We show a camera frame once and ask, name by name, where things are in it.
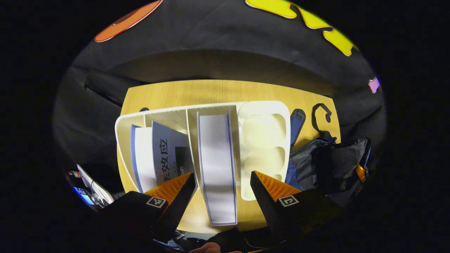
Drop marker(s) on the white flat board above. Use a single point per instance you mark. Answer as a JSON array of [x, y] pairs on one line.
[[96, 188]]

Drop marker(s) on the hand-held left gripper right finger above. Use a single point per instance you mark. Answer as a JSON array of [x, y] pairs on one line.
[[267, 211]]

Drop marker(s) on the blue schoolbag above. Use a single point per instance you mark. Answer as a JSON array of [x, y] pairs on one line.
[[334, 165]]

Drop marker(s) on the white cover book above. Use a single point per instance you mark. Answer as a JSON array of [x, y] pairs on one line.
[[216, 168]]

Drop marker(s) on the white bookshelf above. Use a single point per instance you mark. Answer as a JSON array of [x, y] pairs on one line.
[[263, 130]]

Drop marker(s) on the grey book with dark picture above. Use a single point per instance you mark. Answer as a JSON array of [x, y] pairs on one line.
[[165, 151]]

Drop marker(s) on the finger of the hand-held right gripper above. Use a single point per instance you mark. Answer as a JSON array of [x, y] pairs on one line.
[[361, 173]]

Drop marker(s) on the lit computer screen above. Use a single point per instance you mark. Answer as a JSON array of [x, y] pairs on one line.
[[82, 195]]

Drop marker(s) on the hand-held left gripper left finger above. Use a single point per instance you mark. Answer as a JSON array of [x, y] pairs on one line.
[[179, 207]]

